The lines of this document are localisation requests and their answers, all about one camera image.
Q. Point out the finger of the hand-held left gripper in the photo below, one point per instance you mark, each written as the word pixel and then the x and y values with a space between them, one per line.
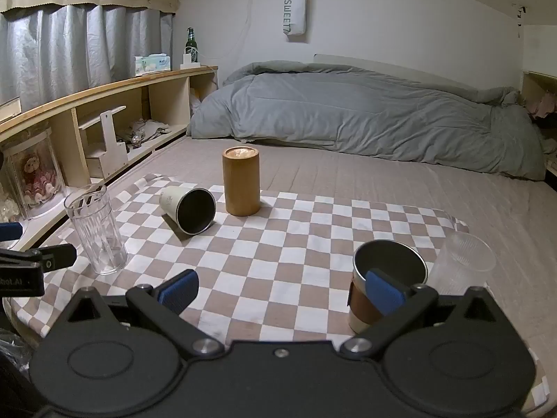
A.
pixel 9 230
pixel 54 256

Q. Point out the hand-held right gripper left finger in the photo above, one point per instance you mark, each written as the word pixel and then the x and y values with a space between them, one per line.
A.
pixel 178 291

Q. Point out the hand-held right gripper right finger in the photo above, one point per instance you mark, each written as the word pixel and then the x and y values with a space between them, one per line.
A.
pixel 385 292

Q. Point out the white cup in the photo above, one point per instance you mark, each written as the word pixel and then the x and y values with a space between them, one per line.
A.
pixel 172 202

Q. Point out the steel cup with brown sleeve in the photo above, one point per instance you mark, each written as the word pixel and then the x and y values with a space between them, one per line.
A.
pixel 361 309

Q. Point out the clear plastic cup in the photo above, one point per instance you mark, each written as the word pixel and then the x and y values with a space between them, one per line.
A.
pixel 463 261

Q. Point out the bamboo cylinder cup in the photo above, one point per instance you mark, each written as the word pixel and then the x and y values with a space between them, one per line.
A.
pixel 241 183

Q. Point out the clear glass tumbler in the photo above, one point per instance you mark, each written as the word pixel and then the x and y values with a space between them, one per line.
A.
pixel 98 235

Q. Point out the doll in clear box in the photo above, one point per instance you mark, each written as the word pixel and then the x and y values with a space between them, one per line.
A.
pixel 35 174

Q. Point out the clear plastic bag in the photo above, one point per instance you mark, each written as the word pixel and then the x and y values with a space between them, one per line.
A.
pixel 13 345

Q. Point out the checkered cloth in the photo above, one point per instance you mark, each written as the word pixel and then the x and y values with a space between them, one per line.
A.
pixel 278 265

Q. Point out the grey crumpled cloth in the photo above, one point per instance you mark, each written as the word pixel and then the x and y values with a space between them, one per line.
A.
pixel 148 129

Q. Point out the wooden shelf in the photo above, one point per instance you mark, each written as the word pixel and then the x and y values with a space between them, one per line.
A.
pixel 108 89

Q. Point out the grey duvet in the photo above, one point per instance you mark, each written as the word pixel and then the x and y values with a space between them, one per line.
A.
pixel 357 113

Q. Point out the grey curtain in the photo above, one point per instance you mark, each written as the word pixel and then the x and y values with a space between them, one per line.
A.
pixel 65 56

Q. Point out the tissue pack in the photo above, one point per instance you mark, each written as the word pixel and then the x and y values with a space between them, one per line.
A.
pixel 152 63

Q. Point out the white charger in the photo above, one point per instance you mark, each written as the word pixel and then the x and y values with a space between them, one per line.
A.
pixel 188 60

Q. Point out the pink cloth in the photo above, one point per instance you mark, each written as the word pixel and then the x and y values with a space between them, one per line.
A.
pixel 539 106

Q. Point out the green glass bottle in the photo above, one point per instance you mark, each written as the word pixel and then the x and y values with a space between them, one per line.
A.
pixel 190 48

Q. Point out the white tote bag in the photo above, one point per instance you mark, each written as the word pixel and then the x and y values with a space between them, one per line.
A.
pixel 296 8

